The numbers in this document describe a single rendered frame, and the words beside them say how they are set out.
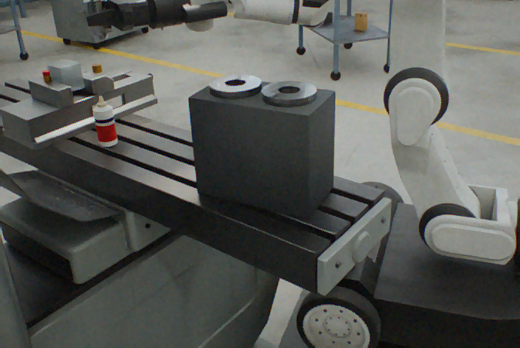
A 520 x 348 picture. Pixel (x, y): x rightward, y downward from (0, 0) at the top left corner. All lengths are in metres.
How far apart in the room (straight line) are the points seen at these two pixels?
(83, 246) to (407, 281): 0.78
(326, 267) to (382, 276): 0.61
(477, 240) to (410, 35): 0.51
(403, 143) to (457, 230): 0.25
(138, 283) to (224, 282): 0.32
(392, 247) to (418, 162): 0.30
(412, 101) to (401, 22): 0.17
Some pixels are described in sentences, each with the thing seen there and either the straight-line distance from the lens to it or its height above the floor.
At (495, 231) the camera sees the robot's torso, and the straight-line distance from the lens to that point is 1.44.
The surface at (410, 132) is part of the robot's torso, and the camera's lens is 1.33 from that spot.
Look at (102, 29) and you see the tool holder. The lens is 1.23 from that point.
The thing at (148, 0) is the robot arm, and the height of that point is 1.26.
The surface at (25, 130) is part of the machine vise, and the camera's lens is 1.34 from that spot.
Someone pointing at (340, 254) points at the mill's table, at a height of 0.94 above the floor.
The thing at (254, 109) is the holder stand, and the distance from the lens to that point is 0.91.
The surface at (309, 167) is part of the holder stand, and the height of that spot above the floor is 1.06.
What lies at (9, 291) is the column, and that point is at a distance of 1.06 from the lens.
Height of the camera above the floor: 1.49
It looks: 26 degrees down
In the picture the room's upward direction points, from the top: 2 degrees counter-clockwise
